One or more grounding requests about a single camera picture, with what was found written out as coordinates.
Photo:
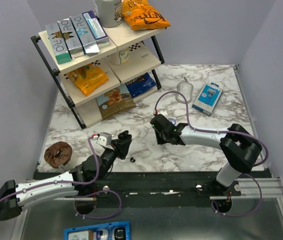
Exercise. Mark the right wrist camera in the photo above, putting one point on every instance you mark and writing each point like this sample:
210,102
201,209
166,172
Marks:
160,112

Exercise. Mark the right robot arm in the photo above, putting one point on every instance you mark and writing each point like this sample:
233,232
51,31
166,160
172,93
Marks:
239,147

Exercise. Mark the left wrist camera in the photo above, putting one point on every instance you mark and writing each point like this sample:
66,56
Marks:
104,139

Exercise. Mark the white cup middle shelf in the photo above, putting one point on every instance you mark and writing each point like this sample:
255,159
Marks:
120,57

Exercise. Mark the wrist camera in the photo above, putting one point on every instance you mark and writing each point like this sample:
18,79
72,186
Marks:
104,139
160,112

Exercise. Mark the blue razor package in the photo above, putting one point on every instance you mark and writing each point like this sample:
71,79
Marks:
207,98

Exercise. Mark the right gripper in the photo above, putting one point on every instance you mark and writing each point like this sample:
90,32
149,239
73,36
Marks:
159,141

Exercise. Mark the lavender earbud charging case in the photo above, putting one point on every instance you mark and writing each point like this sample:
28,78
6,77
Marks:
172,120

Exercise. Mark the blue chips bag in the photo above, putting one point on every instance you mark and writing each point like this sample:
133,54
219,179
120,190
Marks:
140,85

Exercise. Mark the silver blue toothpaste box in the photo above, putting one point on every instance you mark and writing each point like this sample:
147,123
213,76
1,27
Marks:
86,38

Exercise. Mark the blue tray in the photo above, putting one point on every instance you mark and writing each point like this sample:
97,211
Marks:
119,230

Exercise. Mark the orange chips bag top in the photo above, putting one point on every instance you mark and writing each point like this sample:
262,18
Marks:
140,15

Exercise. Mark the three tier shelf rack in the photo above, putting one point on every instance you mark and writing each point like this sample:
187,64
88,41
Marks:
130,54

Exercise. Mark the orange snack bag middle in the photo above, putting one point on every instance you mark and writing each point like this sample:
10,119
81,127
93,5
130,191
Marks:
87,78

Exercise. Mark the brown snack bag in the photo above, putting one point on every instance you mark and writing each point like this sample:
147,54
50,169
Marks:
115,101

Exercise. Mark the black mounting rail base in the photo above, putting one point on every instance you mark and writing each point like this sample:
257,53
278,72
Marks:
163,189

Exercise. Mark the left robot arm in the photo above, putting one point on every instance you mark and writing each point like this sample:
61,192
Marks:
17,197

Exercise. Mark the purple white box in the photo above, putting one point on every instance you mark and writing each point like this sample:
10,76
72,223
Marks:
96,29

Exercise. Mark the grey printed mug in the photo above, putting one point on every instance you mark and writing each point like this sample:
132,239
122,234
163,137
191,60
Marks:
109,12

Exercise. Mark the teal silver toothpaste box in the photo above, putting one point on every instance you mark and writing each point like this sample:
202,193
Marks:
58,43

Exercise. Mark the silver brown toothpaste box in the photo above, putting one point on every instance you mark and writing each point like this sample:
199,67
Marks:
71,38

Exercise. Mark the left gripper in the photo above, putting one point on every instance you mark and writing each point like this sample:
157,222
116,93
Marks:
121,147

